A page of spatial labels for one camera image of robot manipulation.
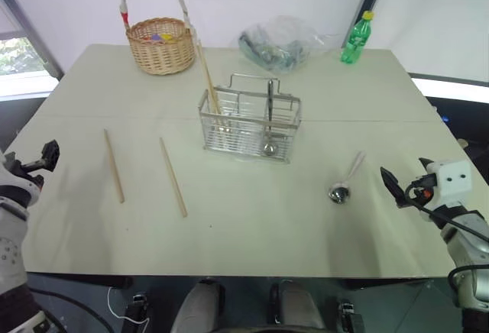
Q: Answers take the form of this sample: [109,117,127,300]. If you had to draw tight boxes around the window with grey frame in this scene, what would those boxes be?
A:
[0,0,65,101]

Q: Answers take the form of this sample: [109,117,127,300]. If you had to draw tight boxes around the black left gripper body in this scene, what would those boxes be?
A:
[18,158,46,197]

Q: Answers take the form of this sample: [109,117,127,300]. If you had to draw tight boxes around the wicker basket with wrapped handle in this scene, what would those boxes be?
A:
[121,0,197,76]

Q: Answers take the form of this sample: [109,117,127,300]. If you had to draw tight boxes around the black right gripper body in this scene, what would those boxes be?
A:
[403,173,438,207]

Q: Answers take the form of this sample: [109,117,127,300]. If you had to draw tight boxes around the metal wire cutlery caddy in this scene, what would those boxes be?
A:
[198,73,303,164]

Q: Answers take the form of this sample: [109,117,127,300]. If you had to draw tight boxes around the short metal spoon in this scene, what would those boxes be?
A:
[328,150,367,205]

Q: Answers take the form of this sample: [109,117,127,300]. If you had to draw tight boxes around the wooden chopstick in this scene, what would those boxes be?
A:
[158,137,189,218]
[195,39,219,115]
[198,42,222,115]
[103,128,126,205]

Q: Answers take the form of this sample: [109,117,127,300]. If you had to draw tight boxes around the clear plastic bag with contents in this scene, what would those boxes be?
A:
[238,15,337,75]

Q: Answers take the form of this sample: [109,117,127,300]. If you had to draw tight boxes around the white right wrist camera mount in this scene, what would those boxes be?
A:
[426,159,473,207]

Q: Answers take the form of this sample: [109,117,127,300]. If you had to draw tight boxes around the long metal spoon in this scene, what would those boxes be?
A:
[261,79,277,157]

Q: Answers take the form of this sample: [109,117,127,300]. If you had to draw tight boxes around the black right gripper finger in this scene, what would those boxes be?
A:
[418,157,436,176]
[380,166,407,209]

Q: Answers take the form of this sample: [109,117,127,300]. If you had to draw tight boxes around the green plastic bottle yellow cap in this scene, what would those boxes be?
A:
[340,10,375,64]

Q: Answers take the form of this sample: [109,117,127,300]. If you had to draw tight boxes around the thin white cable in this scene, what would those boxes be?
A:
[106,286,151,327]

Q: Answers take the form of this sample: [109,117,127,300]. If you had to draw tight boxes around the grey rounded shape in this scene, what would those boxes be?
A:
[170,279,226,333]
[268,279,328,333]

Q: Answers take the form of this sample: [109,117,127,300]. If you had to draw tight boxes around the dark side desk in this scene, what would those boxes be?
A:
[406,72,489,187]

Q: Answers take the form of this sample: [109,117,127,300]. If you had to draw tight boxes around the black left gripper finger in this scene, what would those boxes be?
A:
[4,151,21,176]
[40,139,61,173]

